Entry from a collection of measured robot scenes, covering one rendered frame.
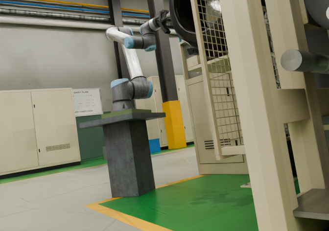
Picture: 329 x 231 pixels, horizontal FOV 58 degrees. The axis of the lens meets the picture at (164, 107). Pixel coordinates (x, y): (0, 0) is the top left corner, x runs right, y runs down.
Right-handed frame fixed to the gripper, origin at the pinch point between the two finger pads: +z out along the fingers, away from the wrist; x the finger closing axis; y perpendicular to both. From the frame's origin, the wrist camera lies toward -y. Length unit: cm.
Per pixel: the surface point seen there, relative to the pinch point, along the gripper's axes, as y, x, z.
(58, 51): 221, 249, -721
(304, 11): -26, 19, 75
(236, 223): -123, -43, 53
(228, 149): -89, -60, 68
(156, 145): -103, 332, -428
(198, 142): -92, 61, -53
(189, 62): -39.0, -11.6, 14.5
